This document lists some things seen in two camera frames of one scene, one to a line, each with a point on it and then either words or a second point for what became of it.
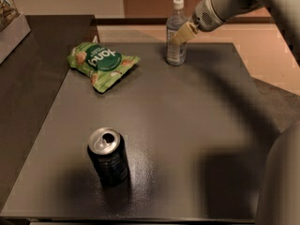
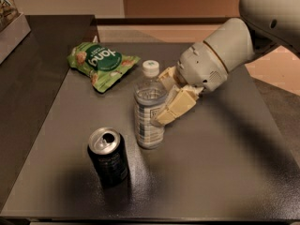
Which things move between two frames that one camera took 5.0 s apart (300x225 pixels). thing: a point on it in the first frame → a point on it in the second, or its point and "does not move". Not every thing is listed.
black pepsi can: [108, 150] does not move
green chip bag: [104, 66] does not move
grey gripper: [202, 17] → [202, 66]
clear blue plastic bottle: [176, 53] → [149, 96]
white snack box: [13, 24] does not move
